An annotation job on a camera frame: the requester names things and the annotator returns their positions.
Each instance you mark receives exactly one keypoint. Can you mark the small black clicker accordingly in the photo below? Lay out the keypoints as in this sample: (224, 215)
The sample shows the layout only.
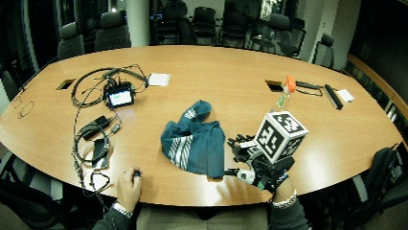
(136, 173)

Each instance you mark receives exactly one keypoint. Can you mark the silver wristwatch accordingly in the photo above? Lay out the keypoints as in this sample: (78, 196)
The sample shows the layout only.
(122, 210)

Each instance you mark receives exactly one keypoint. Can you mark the white cube with black markers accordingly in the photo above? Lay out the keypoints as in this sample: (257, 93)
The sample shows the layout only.
(280, 135)

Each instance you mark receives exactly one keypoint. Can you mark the black flat power bank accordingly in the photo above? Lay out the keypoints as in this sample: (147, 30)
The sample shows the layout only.
(99, 150)

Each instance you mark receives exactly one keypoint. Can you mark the teal garment with white stripes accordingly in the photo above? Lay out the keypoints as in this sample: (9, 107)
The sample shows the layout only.
(196, 143)

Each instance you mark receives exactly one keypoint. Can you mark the the person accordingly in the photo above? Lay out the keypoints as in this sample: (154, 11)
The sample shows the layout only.
(199, 218)

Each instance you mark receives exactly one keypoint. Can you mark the black power adapter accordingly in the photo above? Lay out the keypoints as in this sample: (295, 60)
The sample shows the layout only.
(95, 126)

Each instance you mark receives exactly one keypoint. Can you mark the black remote control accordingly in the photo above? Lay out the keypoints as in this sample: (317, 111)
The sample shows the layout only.
(307, 85)

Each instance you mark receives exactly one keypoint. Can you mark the small black monitor with screen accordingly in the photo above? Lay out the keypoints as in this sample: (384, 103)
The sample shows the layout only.
(119, 97)

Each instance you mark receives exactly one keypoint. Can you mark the dark office chair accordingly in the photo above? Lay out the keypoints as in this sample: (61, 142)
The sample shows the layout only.
(25, 204)

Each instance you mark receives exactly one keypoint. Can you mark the long black bar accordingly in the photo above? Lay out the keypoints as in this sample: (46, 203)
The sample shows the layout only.
(333, 96)

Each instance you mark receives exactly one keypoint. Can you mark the white paper card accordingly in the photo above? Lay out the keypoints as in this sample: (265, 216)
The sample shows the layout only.
(158, 79)

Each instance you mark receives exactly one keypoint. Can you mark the white paper note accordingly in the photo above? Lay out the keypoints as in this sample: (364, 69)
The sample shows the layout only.
(344, 95)

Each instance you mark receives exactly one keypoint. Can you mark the row of black office chairs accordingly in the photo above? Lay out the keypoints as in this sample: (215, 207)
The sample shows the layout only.
(110, 32)

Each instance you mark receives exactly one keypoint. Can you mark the white column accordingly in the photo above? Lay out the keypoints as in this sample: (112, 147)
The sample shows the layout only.
(138, 22)

